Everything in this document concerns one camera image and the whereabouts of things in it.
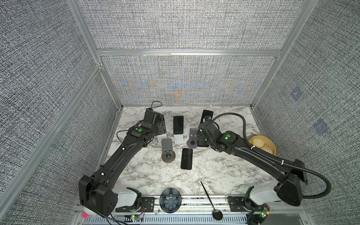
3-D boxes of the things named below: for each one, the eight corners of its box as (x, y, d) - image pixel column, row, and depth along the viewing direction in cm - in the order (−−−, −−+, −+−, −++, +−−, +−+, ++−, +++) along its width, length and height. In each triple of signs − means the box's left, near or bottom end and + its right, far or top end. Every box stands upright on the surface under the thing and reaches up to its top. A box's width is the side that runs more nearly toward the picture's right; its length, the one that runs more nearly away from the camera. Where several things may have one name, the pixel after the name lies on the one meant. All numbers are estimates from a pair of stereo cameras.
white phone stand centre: (174, 143, 99) (173, 140, 96) (174, 137, 103) (174, 134, 100) (183, 143, 99) (183, 140, 96) (183, 137, 103) (183, 134, 100)
